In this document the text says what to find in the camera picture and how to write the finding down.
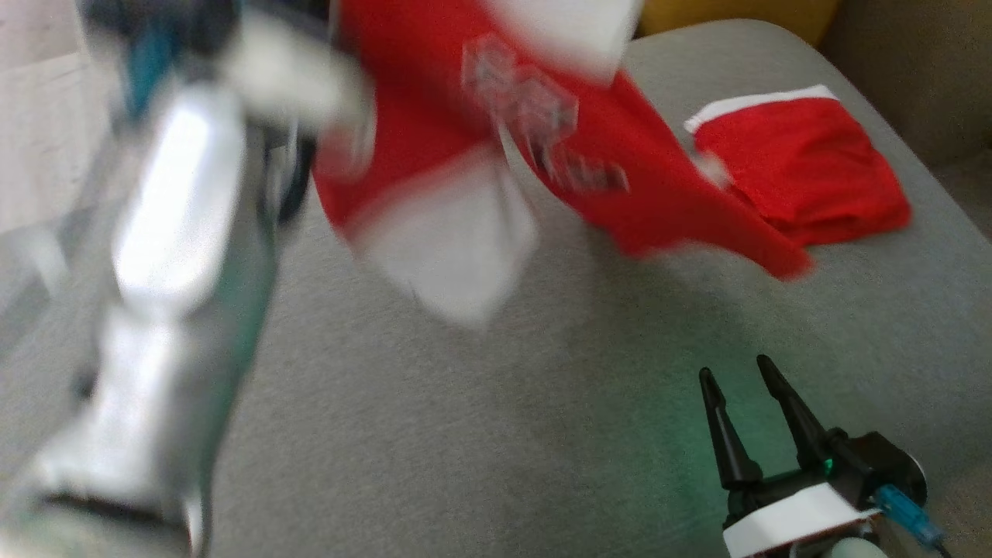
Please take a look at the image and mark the black cable blue plug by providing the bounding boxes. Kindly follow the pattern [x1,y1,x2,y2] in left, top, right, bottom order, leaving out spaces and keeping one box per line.
[876,487,950,558]
[126,27,181,113]

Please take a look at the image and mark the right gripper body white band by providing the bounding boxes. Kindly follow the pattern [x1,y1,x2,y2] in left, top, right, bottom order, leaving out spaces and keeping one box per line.
[722,469,880,558]

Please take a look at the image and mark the left black cable blue plug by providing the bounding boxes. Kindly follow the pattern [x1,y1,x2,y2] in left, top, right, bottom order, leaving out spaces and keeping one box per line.
[126,27,181,113]

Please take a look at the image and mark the red basketball jersey number 23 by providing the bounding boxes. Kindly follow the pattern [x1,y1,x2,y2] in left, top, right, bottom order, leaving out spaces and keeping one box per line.
[310,0,815,328]

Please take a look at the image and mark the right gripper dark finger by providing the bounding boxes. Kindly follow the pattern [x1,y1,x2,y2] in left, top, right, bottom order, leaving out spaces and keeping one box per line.
[699,367,764,491]
[757,355,834,470]

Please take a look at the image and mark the grey-green sofa seat cushion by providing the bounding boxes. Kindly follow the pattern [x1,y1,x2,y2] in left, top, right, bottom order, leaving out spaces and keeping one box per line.
[0,19,992,558]

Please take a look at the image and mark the yellow pillow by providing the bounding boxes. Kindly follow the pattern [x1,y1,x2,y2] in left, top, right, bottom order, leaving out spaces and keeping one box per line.
[635,0,842,47]

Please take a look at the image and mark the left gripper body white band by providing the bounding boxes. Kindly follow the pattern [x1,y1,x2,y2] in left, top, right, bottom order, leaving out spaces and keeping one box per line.
[225,15,373,129]

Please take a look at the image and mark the right black cable blue plug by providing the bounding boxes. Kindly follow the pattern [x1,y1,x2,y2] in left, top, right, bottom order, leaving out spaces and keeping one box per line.
[876,487,950,558]

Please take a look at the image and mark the red shorts with white stripe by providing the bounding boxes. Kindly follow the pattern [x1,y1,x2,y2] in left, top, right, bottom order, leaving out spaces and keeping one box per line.
[684,85,913,249]

